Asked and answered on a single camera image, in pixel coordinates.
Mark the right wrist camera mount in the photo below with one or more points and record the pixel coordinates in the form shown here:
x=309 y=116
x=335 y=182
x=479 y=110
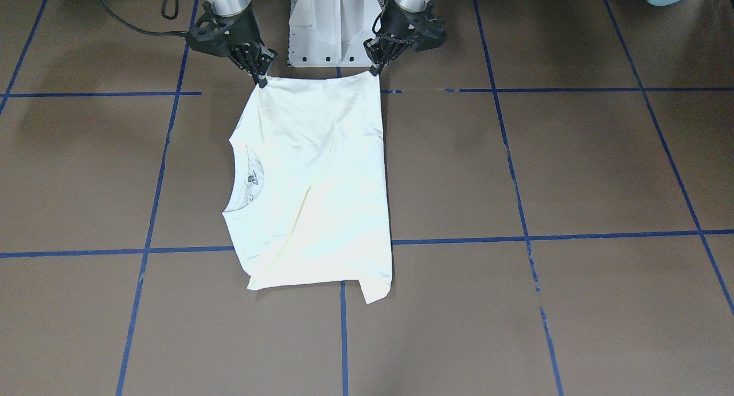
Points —
x=208 y=38

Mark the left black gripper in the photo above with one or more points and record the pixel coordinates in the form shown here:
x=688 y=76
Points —
x=395 y=22

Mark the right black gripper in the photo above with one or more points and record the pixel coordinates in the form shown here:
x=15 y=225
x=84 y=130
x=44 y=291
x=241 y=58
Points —
x=241 y=29

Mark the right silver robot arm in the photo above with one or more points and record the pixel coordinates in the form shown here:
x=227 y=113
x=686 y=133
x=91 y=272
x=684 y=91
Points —
x=215 y=9

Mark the white camera mast pedestal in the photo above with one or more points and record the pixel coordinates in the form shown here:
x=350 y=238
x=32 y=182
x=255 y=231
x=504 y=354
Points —
x=331 y=33

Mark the cream long-sleeve printed shirt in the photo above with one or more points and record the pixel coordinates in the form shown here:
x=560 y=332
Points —
x=309 y=200

